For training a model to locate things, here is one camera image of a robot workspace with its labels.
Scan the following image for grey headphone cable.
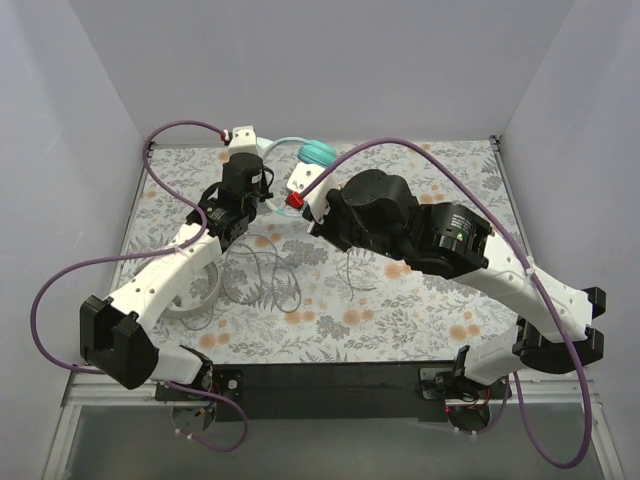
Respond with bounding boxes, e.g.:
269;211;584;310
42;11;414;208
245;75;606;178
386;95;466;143
174;234;304;331

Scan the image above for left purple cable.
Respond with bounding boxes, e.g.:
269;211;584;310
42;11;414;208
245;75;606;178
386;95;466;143
30;119;249;453

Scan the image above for aluminium frame rail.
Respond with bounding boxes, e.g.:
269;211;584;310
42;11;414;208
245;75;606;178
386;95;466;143
39;374;171;480

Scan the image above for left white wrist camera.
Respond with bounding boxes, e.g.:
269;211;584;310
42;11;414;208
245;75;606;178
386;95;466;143
220;126;259;155

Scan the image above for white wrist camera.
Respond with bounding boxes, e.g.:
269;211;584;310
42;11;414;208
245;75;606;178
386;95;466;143
220;126;259;155
284;160;341;216

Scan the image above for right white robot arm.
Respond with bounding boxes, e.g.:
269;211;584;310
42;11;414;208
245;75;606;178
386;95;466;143
304;169;606;398

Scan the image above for teal white headphones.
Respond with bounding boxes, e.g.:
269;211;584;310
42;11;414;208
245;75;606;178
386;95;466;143
257;137;341;224

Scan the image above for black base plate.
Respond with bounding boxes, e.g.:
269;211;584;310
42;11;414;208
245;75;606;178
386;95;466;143
154;359;511;426

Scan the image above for floral table mat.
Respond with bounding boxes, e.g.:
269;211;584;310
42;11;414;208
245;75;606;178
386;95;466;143
127;140;522;363

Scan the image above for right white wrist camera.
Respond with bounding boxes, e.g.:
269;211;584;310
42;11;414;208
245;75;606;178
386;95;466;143
284;160;341;216

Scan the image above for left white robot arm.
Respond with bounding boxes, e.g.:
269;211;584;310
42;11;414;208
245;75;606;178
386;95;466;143
80;152;268;400

